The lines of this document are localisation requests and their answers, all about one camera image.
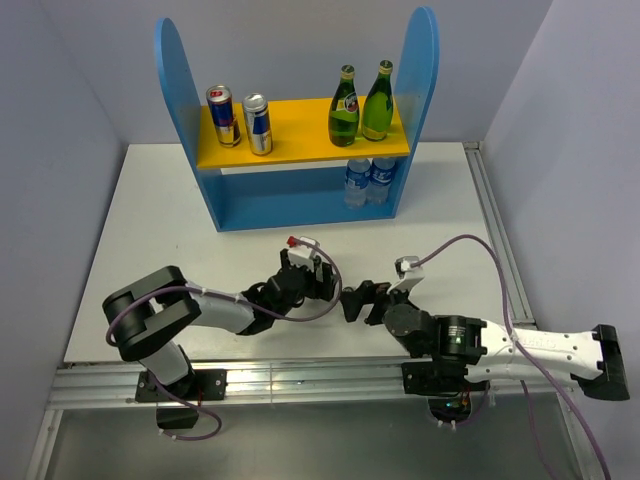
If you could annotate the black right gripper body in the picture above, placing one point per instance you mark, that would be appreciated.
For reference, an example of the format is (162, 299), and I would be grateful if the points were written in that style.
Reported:
(382, 300)

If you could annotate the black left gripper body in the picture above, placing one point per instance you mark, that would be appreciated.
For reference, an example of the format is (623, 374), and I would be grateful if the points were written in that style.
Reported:
(314, 287)

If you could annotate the silver blue can front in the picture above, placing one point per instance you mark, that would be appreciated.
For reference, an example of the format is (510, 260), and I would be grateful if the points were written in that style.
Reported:
(257, 122)

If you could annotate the green glass Perrier bottle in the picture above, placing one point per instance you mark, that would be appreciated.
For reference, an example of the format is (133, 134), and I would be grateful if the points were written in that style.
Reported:
(344, 113)

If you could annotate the blue silver Red Bull can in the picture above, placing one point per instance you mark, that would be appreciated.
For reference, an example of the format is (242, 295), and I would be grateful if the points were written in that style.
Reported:
(220, 103)

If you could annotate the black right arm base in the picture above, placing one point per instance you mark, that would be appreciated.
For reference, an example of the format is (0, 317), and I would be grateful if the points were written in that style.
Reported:
(453, 400)

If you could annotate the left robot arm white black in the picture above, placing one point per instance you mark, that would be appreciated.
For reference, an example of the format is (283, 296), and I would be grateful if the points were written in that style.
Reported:
(146, 316)

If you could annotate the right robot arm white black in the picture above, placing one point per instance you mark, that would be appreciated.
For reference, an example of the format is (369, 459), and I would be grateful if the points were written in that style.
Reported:
(453, 353)

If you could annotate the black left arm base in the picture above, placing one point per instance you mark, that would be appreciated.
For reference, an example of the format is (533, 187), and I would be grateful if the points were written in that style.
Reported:
(197, 387)

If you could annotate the blue and yellow wooden shelf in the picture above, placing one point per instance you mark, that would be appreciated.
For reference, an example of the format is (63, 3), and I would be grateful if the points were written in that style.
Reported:
(300, 182)

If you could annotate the clear Pocari Sweat bottle left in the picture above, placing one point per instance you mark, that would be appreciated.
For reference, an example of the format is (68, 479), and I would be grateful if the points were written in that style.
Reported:
(356, 182)

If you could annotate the clear pocari sweat bottle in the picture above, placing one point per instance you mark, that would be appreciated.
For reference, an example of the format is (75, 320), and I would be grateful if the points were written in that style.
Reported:
(356, 182)
(382, 173)

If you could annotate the clear Pocari Sweat bottle right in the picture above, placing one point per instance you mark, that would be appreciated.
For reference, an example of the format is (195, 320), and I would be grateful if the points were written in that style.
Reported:
(382, 173)

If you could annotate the green glass bottle yellow label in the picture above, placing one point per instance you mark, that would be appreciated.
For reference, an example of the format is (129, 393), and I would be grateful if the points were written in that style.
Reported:
(378, 107)

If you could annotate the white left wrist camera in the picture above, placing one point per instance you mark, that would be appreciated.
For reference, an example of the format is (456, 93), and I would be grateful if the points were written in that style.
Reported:
(302, 252)

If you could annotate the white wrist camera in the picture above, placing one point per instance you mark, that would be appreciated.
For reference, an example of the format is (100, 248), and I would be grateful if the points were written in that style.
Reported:
(410, 273)
(302, 252)

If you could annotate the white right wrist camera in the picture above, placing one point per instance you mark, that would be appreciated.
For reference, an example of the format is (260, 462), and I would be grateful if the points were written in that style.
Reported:
(410, 273)

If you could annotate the aluminium mounting rail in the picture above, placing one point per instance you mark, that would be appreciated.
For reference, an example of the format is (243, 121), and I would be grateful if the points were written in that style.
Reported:
(113, 385)

